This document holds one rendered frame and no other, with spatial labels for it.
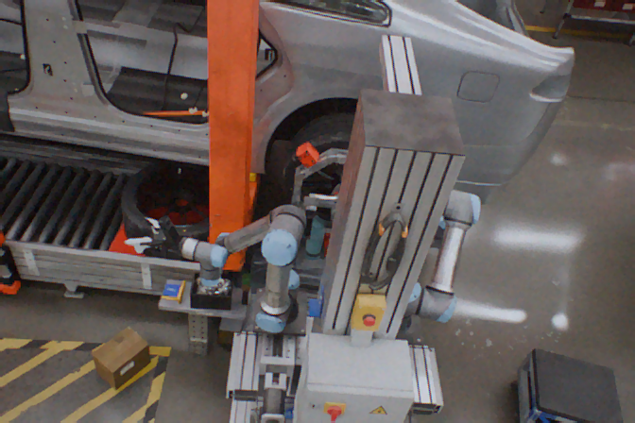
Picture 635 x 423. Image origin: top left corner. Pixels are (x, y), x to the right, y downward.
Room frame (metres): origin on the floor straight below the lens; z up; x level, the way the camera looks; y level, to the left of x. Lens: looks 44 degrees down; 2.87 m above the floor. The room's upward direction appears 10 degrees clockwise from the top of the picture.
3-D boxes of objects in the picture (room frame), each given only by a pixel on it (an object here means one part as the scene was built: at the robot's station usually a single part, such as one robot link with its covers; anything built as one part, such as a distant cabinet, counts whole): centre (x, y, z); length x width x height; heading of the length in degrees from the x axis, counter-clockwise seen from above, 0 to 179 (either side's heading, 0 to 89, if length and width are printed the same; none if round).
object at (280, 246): (1.35, 0.10, 1.19); 0.15 x 0.12 x 0.55; 172
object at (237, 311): (1.75, 0.48, 0.44); 0.43 x 0.17 x 0.03; 93
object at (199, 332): (1.75, 0.51, 0.21); 0.10 x 0.10 x 0.42; 3
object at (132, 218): (2.39, 0.79, 0.39); 0.66 x 0.66 x 0.24
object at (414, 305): (1.54, -0.42, 0.98); 0.13 x 0.12 x 0.14; 83
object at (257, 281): (2.26, 0.23, 0.26); 0.42 x 0.18 x 0.35; 3
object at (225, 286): (1.75, 0.45, 0.51); 0.20 x 0.14 x 0.13; 98
